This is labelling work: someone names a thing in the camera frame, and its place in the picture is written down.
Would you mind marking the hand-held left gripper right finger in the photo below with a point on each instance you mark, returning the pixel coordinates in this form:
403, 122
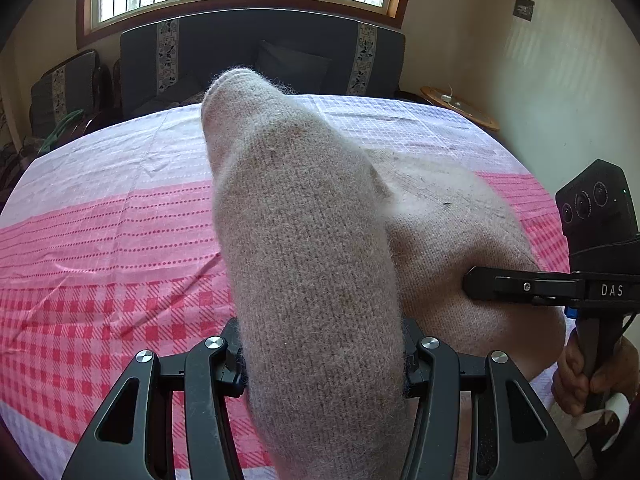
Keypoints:
415, 366

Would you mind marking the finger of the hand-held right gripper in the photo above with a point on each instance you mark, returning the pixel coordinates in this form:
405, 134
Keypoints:
525, 287

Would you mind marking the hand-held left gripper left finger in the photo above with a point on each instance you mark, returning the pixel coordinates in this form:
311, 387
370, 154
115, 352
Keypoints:
235, 366

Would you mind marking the beige knit sweater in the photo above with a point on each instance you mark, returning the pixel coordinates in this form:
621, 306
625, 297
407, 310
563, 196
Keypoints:
310, 260

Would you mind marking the person's right forearm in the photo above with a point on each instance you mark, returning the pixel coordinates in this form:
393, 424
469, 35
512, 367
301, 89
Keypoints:
625, 435

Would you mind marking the person's right hand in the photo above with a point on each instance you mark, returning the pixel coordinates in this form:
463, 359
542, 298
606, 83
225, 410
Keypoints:
570, 380

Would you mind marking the pink plaid bedsheet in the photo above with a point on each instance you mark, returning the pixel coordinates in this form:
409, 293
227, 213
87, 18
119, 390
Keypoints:
125, 260

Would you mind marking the round wooden side table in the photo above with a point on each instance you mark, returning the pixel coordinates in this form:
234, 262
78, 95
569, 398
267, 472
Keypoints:
475, 112

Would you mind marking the dark sofa cushion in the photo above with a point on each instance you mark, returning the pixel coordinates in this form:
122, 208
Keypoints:
292, 67

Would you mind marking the dark sofa with patterned stripes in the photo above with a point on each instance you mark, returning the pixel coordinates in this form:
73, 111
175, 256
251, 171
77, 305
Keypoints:
210, 60

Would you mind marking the dark armchair with patterned stripe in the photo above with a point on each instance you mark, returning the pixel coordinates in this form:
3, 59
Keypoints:
70, 90

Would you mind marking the wall switch plate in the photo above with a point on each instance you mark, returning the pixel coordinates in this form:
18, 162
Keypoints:
524, 8

